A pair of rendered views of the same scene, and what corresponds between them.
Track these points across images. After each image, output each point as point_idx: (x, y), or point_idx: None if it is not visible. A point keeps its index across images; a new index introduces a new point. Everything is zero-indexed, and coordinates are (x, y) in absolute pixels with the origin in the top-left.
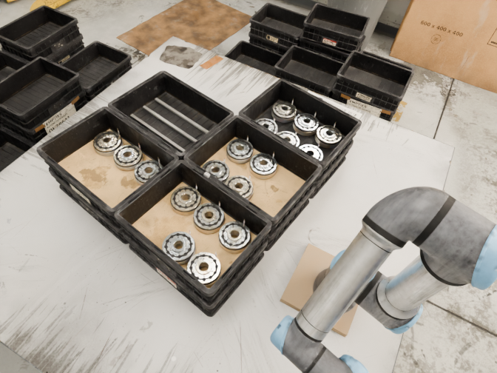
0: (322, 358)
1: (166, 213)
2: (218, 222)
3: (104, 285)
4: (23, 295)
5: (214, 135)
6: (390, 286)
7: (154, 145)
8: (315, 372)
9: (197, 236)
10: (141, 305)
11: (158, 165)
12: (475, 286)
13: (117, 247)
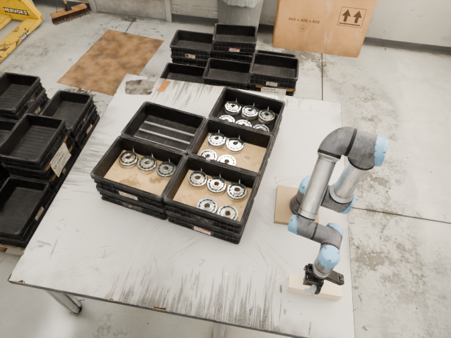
0: (318, 227)
1: (188, 191)
2: (224, 186)
3: (164, 248)
4: (114, 271)
5: (200, 134)
6: (336, 187)
7: (164, 151)
8: (317, 235)
9: (214, 198)
10: (192, 251)
11: (170, 163)
12: (377, 165)
13: (160, 224)
